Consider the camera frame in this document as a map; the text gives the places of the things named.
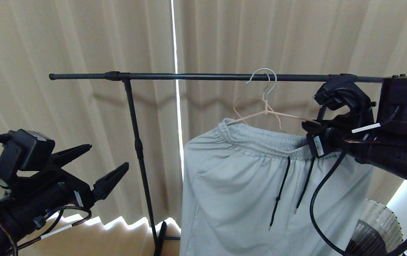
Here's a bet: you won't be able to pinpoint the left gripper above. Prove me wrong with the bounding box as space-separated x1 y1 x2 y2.
10 144 129 233

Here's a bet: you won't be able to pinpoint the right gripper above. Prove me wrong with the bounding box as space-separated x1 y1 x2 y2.
307 128 407 183

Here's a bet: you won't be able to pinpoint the pink clothes hanger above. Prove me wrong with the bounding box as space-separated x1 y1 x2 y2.
233 73 286 133
226 68 321 126

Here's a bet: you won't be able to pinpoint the pale grey shorts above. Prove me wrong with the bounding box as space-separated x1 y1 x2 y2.
179 118 373 256

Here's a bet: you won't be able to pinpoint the white laundry basket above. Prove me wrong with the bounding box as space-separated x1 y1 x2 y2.
346 198 403 256

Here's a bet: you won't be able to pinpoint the black clothes rack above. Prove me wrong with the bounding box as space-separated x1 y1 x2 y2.
49 71 384 256

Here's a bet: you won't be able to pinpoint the beige curtain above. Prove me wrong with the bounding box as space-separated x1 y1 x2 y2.
0 0 407 228

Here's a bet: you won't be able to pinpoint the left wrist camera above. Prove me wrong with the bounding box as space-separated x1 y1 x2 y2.
0 129 55 185

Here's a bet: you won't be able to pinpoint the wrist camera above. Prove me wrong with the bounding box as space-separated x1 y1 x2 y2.
0 129 55 185
314 79 375 132

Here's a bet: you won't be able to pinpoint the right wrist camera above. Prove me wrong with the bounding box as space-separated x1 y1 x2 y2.
314 79 375 132

